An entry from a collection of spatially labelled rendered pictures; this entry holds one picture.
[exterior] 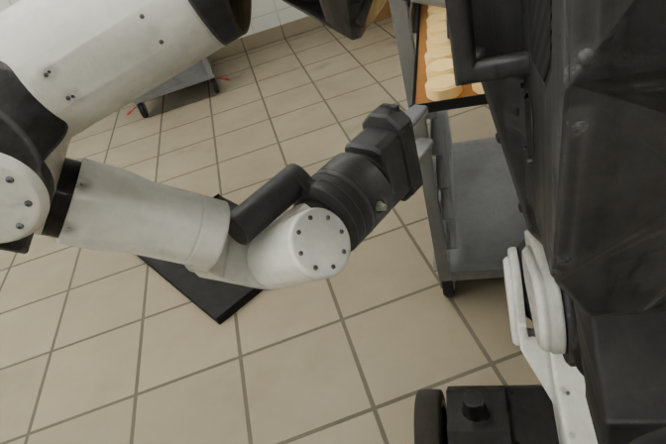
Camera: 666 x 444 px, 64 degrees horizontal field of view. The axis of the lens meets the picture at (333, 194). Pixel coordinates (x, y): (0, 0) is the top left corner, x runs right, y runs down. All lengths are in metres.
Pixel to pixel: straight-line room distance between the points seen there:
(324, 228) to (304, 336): 1.06
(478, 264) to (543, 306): 0.86
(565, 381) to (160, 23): 0.72
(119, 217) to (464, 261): 1.07
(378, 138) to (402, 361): 0.90
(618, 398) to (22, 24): 0.46
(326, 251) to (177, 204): 0.14
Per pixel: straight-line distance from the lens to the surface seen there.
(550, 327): 0.54
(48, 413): 1.78
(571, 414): 0.86
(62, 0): 0.38
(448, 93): 0.75
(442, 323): 1.46
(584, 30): 0.22
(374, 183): 0.55
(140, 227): 0.46
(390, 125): 0.60
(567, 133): 0.24
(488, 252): 1.42
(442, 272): 1.38
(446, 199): 1.33
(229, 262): 0.54
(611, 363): 0.43
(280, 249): 0.48
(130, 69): 0.37
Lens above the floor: 1.10
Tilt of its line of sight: 33 degrees down
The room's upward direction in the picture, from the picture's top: 16 degrees counter-clockwise
